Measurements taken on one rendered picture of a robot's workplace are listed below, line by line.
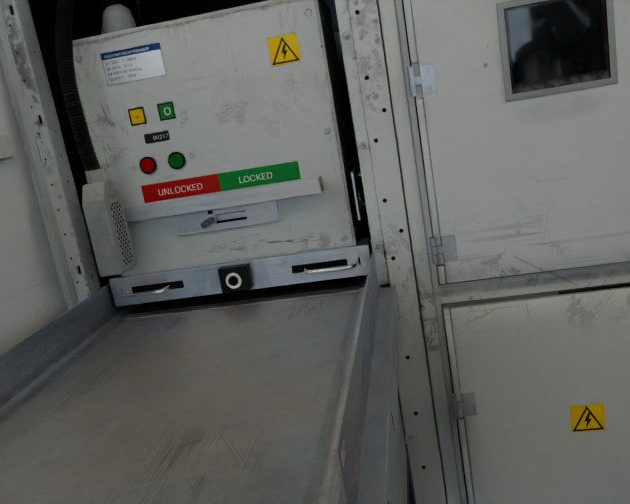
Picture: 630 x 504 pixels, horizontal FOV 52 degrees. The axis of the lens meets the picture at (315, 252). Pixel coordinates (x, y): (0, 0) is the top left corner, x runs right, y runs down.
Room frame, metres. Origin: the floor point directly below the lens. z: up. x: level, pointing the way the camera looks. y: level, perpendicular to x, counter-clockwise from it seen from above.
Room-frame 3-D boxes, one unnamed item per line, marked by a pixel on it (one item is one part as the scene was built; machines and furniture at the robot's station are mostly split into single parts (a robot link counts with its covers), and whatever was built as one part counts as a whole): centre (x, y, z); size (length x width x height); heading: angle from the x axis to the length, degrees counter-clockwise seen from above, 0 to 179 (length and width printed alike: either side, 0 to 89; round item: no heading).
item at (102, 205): (1.22, 0.38, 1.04); 0.08 x 0.05 x 0.17; 170
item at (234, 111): (1.25, 0.16, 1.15); 0.48 x 0.01 x 0.48; 80
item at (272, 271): (1.27, 0.16, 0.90); 0.54 x 0.05 x 0.06; 80
